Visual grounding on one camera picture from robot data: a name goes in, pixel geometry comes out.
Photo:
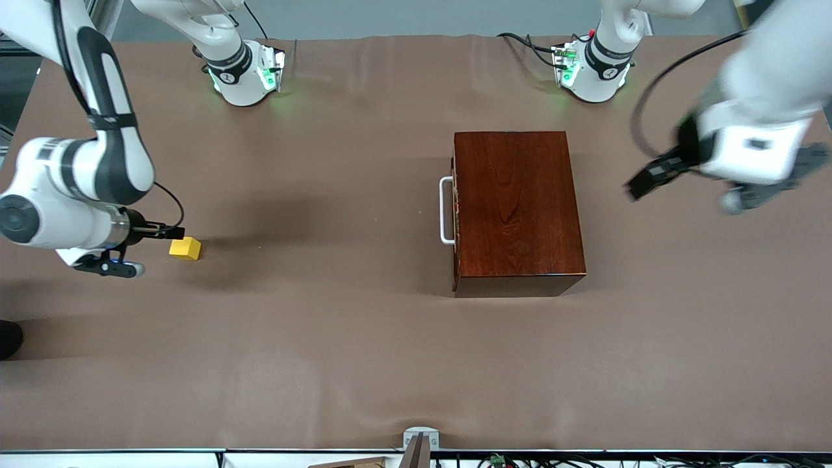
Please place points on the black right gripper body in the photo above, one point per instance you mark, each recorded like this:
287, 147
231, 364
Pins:
138, 227

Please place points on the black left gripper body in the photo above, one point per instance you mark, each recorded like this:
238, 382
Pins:
687, 147

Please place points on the yellow block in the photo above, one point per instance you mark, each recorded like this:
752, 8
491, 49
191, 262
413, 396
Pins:
185, 249

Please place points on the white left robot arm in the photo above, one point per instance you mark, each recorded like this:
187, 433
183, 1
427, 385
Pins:
773, 71

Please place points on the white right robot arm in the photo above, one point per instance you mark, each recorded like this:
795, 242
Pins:
65, 175

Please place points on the dark brown wooden cabinet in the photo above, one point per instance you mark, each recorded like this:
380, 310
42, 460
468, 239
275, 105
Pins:
520, 208

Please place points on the black shoe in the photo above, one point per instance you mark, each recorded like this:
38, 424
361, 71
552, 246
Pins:
8, 339

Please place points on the brown table cloth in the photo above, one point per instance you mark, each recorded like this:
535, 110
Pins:
325, 338

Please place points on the brown cardboard piece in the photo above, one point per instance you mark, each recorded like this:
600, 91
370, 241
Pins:
357, 463

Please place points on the green terminal connector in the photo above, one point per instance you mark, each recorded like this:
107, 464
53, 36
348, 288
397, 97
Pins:
498, 460

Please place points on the grey metal bracket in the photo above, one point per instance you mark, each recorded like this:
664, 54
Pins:
420, 448

